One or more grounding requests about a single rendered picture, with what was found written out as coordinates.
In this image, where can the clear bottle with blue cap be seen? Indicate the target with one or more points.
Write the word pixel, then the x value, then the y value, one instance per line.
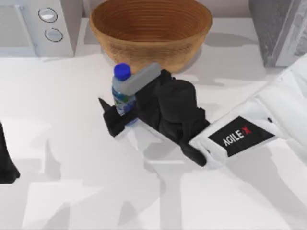
pixel 122 72

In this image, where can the brown woven basket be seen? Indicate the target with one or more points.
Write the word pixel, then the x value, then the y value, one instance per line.
pixel 148 45

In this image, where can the round microwave knob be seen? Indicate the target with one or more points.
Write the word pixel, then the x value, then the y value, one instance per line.
pixel 54 34
pixel 48 14

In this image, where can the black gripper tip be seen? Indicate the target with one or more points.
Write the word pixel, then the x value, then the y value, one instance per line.
pixel 6 163

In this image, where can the pale microwave oven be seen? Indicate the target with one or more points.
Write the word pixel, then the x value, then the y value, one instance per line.
pixel 16 28

